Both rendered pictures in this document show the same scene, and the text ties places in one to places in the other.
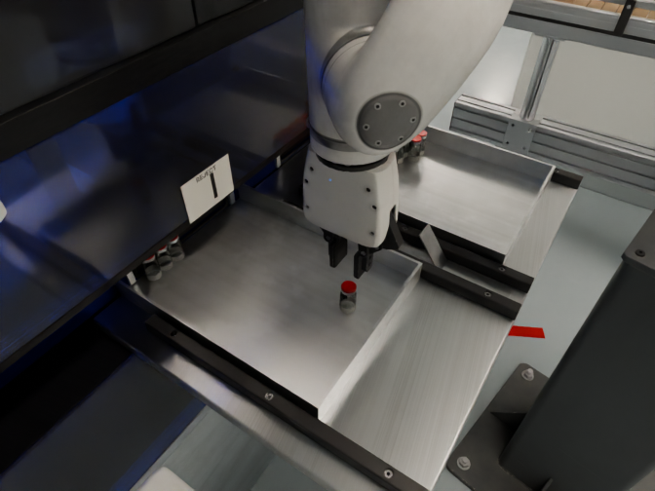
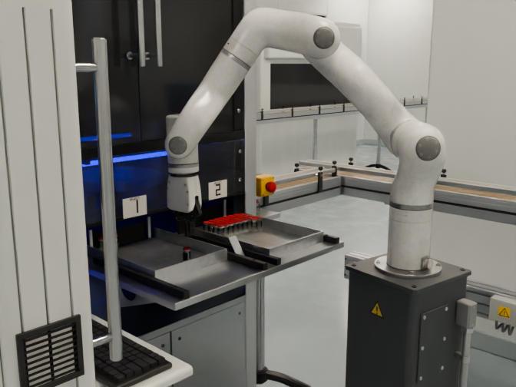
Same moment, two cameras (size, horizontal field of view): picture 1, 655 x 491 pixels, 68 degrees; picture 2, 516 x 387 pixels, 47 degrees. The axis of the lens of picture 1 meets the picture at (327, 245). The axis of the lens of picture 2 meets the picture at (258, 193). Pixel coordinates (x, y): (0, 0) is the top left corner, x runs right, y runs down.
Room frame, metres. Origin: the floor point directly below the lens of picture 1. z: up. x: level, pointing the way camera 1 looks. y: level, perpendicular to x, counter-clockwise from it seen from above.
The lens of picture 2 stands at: (-1.15, -0.49, 1.43)
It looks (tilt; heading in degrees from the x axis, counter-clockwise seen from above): 12 degrees down; 9
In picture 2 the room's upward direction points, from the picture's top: straight up
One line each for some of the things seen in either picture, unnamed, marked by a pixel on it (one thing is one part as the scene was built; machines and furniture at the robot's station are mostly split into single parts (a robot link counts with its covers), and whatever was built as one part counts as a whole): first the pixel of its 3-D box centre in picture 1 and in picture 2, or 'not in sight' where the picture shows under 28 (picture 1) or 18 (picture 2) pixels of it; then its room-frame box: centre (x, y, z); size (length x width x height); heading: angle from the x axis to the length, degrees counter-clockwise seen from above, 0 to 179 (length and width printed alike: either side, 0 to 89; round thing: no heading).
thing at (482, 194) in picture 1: (433, 178); (256, 234); (0.68, -0.19, 0.90); 0.34 x 0.26 x 0.04; 56
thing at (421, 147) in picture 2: not in sight; (416, 165); (0.51, -0.66, 1.16); 0.19 x 0.12 x 0.24; 12
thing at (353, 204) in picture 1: (351, 183); (184, 190); (0.41, -0.03, 1.10); 0.10 x 0.08 x 0.11; 57
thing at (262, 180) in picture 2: not in sight; (261, 185); (1.01, -0.15, 1.00); 0.08 x 0.07 x 0.07; 56
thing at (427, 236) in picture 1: (465, 262); (249, 250); (0.47, -0.20, 0.91); 0.14 x 0.03 x 0.06; 57
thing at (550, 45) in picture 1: (520, 139); not in sight; (1.50, -0.69, 0.46); 0.09 x 0.09 x 0.77; 56
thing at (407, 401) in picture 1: (372, 242); (213, 253); (0.56, -0.07, 0.87); 0.70 x 0.48 x 0.02; 146
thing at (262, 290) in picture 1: (270, 279); (154, 252); (0.45, 0.08, 0.90); 0.34 x 0.26 x 0.04; 56
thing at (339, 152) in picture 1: (351, 132); (183, 167); (0.42, -0.02, 1.16); 0.09 x 0.08 x 0.03; 57
